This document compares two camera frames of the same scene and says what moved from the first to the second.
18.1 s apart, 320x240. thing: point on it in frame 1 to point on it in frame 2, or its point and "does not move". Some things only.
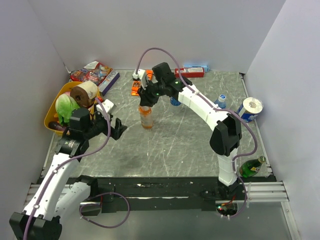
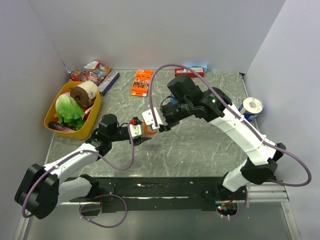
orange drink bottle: [146, 117] to [147, 130]
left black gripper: [116, 132] to [139, 140]
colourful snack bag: [93, 71] does not move
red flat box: [189, 72] does not move
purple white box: [107, 84] does not move
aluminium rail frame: [269, 192] does not move
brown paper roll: [84, 93] does not move
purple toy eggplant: [55, 125] does not move
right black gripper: [146, 100] to [170, 123]
